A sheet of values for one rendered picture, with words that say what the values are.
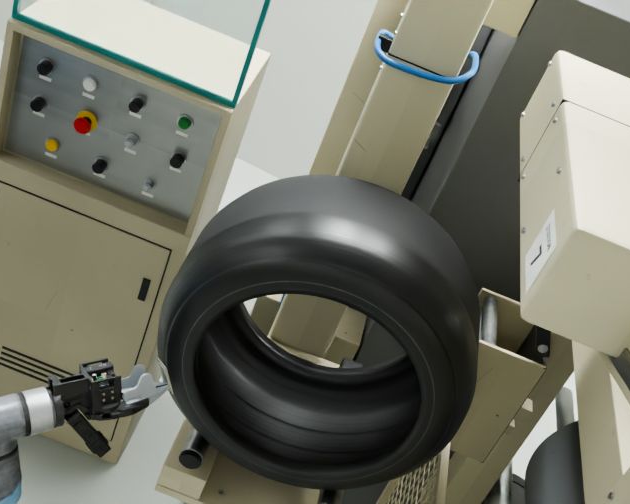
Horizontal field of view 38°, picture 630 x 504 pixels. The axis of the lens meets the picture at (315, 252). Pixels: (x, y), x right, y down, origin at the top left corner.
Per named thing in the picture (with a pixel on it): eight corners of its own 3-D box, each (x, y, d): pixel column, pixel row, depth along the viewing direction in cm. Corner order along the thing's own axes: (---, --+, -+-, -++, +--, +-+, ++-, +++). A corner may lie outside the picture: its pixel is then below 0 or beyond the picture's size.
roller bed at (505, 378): (428, 380, 215) (482, 286, 199) (485, 403, 216) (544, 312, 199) (420, 438, 199) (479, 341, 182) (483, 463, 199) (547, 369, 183)
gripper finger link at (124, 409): (152, 402, 160) (103, 414, 155) (152, 410, 160) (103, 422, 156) (142, 389, 163) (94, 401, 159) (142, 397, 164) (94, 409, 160)
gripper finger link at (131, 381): (167, 363, 164) (118, 374, 159) (168, 391, 166) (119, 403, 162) (161, 355, 166) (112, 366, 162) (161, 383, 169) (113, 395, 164)
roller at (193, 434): (232, 337, 200) (250, 347, 201) (223, 350, 203) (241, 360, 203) (183, 449, 171) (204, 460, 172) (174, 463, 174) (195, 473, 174)
